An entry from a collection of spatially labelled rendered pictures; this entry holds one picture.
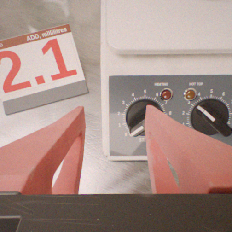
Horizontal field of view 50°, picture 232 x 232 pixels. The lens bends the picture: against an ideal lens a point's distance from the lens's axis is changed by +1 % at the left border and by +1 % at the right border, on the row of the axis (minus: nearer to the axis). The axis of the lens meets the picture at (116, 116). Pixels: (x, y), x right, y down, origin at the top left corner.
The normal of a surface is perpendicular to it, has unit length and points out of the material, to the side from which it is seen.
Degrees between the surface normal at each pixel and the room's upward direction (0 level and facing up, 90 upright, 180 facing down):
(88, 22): 0
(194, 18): 0
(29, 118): 0
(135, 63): 30
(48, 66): 40
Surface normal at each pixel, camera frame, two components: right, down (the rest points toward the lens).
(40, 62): 0.19, 0.42
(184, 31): 0.01, -0.24
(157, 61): 0.01, 0.28
